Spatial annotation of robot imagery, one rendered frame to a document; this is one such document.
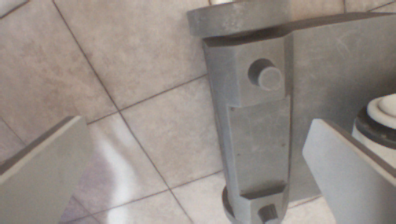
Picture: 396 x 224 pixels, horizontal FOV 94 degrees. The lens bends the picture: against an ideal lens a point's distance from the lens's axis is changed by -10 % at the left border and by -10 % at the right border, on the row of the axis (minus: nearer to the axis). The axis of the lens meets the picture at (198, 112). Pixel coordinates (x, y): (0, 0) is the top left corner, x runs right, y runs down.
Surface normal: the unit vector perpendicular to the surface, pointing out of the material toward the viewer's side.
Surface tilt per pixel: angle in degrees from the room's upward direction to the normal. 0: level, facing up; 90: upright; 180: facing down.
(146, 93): 0
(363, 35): 0
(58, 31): 0
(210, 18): 43
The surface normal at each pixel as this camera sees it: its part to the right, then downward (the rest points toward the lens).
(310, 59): 0.08, 0.43
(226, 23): -0.32, 0.51
